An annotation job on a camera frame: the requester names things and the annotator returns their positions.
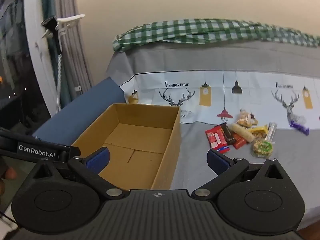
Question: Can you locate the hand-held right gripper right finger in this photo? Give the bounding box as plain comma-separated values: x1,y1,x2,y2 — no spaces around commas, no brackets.
191,149,292,200

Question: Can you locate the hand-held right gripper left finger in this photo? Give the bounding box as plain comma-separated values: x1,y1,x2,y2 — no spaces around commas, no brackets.
24,147,128,200

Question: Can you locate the dark brown chocolate bar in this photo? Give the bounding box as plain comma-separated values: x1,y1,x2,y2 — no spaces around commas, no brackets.
221,122,235,145

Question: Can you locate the small red snack bar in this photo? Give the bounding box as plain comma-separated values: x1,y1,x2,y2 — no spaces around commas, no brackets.
232,134,248,150

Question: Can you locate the cardboard box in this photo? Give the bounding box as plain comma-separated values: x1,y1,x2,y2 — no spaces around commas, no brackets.
71,103,182,190

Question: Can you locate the round green cookie packet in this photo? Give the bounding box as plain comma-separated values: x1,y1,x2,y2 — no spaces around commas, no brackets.
251,139,275,158

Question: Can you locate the clear tube snack packet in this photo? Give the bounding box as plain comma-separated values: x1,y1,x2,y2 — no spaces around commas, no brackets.
264,122,278,143

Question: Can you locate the purple chocolate bar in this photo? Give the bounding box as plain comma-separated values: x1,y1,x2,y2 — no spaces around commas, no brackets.
289,120,310,136

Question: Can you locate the person's left hand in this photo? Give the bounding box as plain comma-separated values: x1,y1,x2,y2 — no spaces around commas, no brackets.
0,167,17,197

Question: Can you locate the cream wafer packet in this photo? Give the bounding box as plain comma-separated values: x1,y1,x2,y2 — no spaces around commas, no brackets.
229,122,255,143

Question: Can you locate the clear bag of pastries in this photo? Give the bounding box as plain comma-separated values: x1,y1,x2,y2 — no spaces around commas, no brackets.
236,109,258,128

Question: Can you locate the blue cushion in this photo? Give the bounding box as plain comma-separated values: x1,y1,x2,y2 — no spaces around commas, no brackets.
32,77,125,147

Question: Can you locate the grey curtain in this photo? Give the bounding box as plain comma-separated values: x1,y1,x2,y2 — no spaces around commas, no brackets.
54,0,94,100

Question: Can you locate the grey printed bed sheet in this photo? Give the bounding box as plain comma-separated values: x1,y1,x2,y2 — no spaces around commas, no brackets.
106,40,320,230

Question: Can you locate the black garment steamer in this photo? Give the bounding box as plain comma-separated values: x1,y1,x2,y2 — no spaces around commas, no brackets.
41,16,63,113

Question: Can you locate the green checked cloth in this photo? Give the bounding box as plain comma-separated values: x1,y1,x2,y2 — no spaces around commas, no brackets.
112,18,320,53

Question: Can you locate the black handheld steamer on hook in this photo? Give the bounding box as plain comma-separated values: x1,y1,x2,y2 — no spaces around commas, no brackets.
40,0,73,108

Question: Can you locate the white window frame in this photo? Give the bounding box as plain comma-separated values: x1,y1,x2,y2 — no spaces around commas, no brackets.
24,0,60,118

